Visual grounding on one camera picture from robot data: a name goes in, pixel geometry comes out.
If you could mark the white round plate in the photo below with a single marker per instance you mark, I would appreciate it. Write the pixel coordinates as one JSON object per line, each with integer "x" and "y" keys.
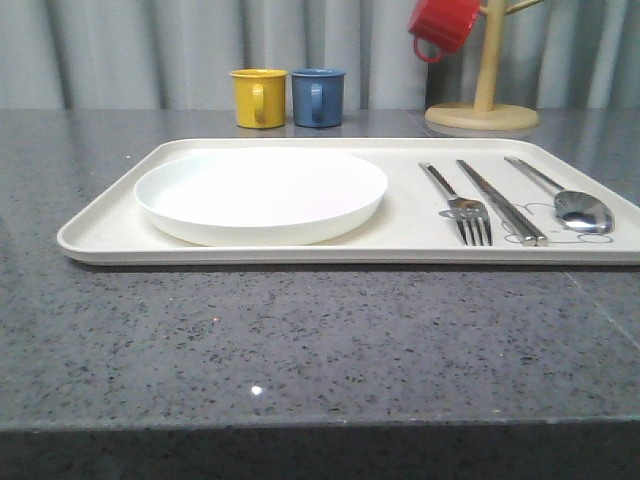
{"x": 261, "y": 196}

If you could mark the silver fork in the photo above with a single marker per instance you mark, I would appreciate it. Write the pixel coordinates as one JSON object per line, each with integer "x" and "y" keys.
{"x": 471, "y": 216}

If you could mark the silver spoon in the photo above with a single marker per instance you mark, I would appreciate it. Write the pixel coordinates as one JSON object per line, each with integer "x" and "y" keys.
{"x": 576, "y": 210}

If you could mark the beige rabbit serving tray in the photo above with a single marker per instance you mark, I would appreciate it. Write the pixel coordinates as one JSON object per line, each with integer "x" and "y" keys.
{"x": 411, "y": 225}

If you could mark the blue mug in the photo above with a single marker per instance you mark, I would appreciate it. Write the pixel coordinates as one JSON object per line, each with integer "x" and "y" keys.
{"x": 317, "y": 96}

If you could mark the yellow mug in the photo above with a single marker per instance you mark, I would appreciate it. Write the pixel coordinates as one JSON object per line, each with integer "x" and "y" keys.
{"x": 260, "y": 97}

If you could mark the wooden mug tree stand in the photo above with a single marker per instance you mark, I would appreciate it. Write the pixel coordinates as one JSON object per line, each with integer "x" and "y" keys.
{"x": 484, "y": 113}

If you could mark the red mug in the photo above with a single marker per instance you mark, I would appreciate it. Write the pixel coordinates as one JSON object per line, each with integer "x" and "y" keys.
{"x": 445, "y": 24}

